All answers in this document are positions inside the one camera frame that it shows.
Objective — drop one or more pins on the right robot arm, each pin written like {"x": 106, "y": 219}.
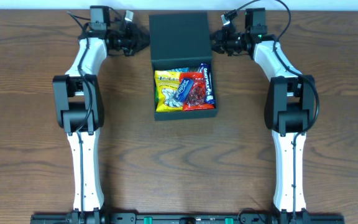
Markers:
{"x": 291, "y": 107}

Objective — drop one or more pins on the dark purple chocolate bar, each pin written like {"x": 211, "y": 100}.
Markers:
{"x": 205, "y": 69}

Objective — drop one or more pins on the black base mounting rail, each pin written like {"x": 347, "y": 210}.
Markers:
{"x": 132, "y": 218}

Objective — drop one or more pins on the blue Eclipse mint box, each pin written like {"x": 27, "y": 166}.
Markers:
{"x": 183, "y": 90}

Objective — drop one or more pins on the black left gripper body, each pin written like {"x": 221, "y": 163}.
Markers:
{"x": 129, "y": 40}

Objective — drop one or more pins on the blue Oreo cookie pack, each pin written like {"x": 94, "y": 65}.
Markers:
{"x": 184, "y": 70}

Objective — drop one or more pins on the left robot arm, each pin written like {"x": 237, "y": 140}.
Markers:
{"x": 79, "y": 107}

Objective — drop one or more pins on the red Hacks candy bag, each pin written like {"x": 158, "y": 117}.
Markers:
{"x": 197, "y": 95}

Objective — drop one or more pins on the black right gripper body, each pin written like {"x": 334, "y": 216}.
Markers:
{"x": 225, "y": 42}

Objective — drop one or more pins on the yellow Hacks candy bag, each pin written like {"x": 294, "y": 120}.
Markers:
{"x": 167, "y": 84}

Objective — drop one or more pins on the dark green box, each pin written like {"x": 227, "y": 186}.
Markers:
{"x": 178, "y": 41}

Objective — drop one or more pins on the green Haribo worms bag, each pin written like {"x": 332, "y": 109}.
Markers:
{"x": 156, "y": 95}

